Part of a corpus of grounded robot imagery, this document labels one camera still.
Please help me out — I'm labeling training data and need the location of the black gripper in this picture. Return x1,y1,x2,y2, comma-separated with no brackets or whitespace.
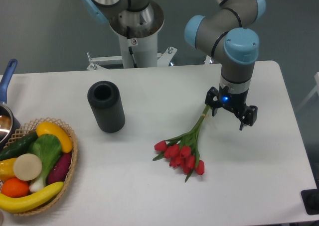
205,82,258,130

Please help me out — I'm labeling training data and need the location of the red tulip bouquet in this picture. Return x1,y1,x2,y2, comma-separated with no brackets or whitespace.
153,105,209,182

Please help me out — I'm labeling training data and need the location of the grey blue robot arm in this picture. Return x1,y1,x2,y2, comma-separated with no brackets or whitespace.
82,0,266,127

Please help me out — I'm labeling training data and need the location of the black device at table edge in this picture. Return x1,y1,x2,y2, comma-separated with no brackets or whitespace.
301,189,319,215

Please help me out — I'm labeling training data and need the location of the dark grey ribbed vase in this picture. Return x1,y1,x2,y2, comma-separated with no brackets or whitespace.
87,81,126,133

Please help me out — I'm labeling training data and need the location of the purple sweet potato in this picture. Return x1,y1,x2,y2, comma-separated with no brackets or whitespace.
47,153,72,185

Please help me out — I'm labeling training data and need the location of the green bok choy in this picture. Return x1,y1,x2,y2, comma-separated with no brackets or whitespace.
28,134,62,193

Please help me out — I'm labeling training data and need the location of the yellow squash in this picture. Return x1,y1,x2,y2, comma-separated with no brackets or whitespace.
36,121,73,153

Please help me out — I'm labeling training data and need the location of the woven wicker basket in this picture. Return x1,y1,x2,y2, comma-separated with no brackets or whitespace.
0,117,78,216

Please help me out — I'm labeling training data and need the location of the beige round disc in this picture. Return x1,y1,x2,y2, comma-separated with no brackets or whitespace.
13,153,42,181

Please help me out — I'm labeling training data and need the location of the green cucumber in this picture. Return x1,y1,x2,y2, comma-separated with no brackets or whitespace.
0,132,38,161

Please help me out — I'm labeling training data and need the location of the orange fruit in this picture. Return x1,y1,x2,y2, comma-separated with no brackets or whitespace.
1,178,29,198

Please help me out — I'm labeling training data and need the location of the yellow bell pepper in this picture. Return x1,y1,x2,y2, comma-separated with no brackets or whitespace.
0,158,17,182

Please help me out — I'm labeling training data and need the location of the yellow banana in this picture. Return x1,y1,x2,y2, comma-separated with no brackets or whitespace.
0,182,64,213

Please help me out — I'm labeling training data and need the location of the white frame at right edge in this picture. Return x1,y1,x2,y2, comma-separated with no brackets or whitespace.
297,72,319,111

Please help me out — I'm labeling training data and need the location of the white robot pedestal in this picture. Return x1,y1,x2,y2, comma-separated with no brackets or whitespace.
86,0,178,71

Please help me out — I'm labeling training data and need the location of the blue handled saucepan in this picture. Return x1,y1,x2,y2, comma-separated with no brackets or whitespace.
0,59,20,150

